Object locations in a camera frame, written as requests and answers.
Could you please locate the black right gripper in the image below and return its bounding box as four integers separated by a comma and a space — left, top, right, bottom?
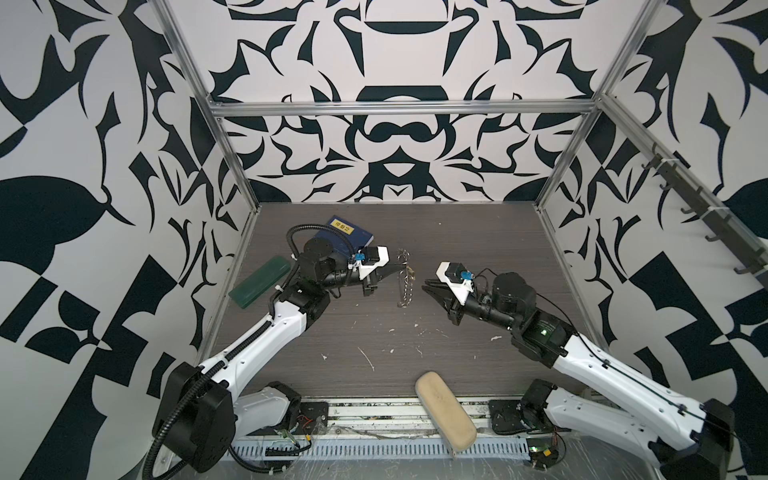
424, 277, 522, 335

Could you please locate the metal ring with keyrings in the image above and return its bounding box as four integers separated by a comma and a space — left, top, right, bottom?
395, 248, 417, 310

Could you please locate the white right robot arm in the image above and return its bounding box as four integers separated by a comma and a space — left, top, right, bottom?
422, 262, 735, 479

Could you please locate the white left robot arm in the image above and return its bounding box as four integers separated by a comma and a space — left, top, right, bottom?
141, 237, 410, 479

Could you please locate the blue book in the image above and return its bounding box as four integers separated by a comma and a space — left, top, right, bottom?
317, 215, 374, 253

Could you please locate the beige glasses case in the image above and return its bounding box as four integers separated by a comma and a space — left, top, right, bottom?
415, 371, 477, 456

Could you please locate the green flat case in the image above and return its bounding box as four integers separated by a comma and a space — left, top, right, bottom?
228, 255, 291, 309

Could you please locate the small circuit board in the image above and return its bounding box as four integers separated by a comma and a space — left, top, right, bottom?
526, 434, 566, 471

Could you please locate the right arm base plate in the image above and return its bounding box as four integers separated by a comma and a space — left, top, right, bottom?
488, 399, 538, 435

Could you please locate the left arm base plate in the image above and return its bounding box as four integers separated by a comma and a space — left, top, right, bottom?
284, 401, 330, 434

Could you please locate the white slotted cable duct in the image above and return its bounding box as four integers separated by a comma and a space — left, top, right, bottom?
234, 437, 530, 461

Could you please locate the black corrugated cable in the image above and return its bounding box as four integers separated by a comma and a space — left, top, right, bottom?
140, 359, 229, 480

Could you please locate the grey wall hook rack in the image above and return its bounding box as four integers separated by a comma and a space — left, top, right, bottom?
640, 143, 767, 289

